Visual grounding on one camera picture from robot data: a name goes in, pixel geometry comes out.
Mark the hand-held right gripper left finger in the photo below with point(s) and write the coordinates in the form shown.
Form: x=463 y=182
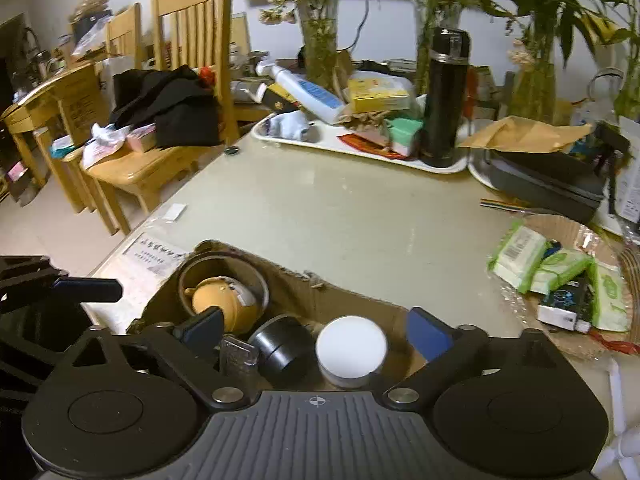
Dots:
x=202 y=329

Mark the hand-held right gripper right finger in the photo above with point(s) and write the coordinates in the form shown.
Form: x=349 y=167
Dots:
x=430 y=334

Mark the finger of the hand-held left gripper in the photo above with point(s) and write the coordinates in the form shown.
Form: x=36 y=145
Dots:
x=90 y=290

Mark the yellow animal toy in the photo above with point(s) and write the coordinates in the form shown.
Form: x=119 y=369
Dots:
x=215 y=300

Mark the clear plastic case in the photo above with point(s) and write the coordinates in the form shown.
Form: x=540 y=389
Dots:
x=237 y=360

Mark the white jar with orange label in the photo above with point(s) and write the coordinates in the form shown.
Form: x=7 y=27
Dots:
x=350 y=345

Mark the black tape roll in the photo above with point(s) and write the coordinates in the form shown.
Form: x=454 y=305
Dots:
x=285 y=355

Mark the brown cardboard box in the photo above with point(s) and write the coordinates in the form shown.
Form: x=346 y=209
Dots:
x=300 y=295

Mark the lined practice paper sheet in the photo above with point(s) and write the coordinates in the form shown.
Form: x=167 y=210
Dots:
x=125 y=310

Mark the calligraphy paper sheet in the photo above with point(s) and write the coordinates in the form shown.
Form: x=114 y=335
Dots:
x=155 y=257

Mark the small white card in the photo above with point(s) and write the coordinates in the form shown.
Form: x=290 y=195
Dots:
x=174 y=212

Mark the white green wet wipes pack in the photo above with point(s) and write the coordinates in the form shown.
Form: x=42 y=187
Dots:
x=607 y=300
x=517 y=257
x=560 y=270

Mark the wooden chair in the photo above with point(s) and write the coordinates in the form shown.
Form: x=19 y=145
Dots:
x=122 y=30
x=150 y=170

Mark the black and white small carton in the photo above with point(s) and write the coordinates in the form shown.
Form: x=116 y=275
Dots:
x=562 y=307

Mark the white plastic bag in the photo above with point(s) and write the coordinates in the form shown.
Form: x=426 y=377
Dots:
x=102 y=142

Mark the pink box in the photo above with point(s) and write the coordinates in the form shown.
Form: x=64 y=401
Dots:
x=142 y=139

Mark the white round plate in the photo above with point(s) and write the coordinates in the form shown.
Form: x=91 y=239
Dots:
x=482 y=175

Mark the black round cap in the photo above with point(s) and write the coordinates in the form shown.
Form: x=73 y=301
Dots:
x=232 y=150

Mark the wooden side desk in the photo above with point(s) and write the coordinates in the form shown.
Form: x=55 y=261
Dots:
x=55 y=110

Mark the black flat case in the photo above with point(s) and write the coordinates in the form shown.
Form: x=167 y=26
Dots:
x=545 y=182

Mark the green box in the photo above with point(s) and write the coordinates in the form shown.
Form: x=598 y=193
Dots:
x=405 y=137

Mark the black cloth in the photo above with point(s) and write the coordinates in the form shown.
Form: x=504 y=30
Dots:
x=170 y=105

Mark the red packet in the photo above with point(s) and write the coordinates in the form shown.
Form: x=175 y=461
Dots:
x=365 y=142

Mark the white plastic stand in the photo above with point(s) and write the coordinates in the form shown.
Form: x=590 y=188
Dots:
x=617 y=410

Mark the white plastic tray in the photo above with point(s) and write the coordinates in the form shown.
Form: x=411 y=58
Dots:
x=325 y=147

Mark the brown paper envelope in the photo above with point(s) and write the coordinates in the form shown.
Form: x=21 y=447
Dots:
x=525 y=135

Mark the blue and white sock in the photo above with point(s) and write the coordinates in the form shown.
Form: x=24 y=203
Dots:
x=292 y=127

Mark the brown crinkled paper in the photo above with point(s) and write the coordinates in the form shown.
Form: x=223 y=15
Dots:
x=365 y=120

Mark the black thermos bottle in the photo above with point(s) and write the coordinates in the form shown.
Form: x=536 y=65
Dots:
x=442 y=110

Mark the dark box with gold emblem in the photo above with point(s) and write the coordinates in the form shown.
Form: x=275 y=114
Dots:
x=280 y=100

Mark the small red item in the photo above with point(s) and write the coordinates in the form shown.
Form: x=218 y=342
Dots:
x=207 y=75

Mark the yellow box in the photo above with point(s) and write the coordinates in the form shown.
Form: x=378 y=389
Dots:
x=380 y=92

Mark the white lotion bottle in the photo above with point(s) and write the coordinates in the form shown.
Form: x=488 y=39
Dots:
x=305 y=92

